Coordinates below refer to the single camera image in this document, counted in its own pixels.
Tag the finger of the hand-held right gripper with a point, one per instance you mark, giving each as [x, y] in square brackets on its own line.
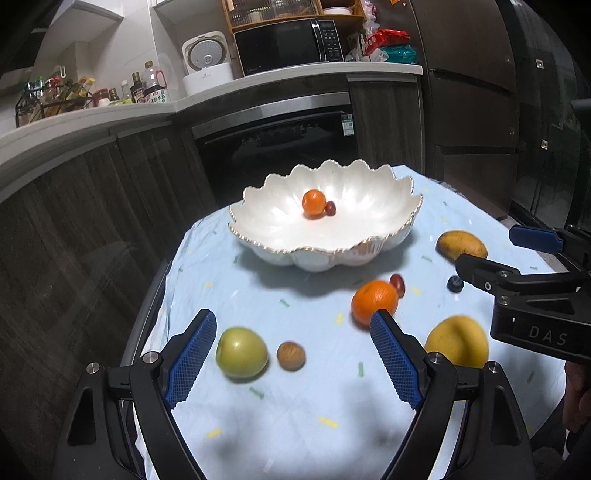
[480, 272]
[535, 237]

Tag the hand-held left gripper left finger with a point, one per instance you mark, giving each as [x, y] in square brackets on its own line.
[191, 355]

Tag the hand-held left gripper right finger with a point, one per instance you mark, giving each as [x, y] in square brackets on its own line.
[392, 355]

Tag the yellow mango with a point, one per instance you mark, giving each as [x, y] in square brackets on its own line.
[461, 244]

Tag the green apple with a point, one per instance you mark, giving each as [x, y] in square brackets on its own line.
[241, 353]

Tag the yellow lemon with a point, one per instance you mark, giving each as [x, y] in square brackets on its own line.
[457, 341]

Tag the white scalloped ceramic bowl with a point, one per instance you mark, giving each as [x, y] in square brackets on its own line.
[360, 217]

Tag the person's right hand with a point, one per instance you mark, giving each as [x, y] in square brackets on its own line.
[579, 397]

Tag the dark blueberry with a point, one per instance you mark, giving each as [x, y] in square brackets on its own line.
[454, 284]

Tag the small red grape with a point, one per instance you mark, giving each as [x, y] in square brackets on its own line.
[398, 284]
[330, 208]

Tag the brown walnut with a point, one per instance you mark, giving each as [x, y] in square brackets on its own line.
[291, 356]

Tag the light blue tablecloth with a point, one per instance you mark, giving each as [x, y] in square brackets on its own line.
[300, 415]

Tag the dark refrigerator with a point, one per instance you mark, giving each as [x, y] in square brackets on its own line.
[461, 92]

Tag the small orange tangerine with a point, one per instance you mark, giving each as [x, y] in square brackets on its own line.
[314, 203]

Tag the teal snack bag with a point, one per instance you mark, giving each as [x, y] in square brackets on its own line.
[401, 54]

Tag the built-in black oven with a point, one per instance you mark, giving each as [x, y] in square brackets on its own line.
[277, 143]

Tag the red snack bag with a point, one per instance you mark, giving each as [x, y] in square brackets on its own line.
[385, 40]

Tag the white kitchen countertop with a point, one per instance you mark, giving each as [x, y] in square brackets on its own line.
[138, 113]

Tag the dark soy sauce bottle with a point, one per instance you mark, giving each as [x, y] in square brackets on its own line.
[136, 90]

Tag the clear small bottle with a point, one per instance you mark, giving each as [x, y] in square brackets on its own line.
[125, 92]

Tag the red lidded jar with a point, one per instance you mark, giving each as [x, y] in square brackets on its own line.
[101, 98]

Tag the black microwave oven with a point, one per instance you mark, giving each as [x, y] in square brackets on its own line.
[277, 46]

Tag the white rice cooker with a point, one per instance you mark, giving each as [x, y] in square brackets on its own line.
[201, 50]

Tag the wooden shelf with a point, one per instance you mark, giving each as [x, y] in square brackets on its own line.
[295, 14]

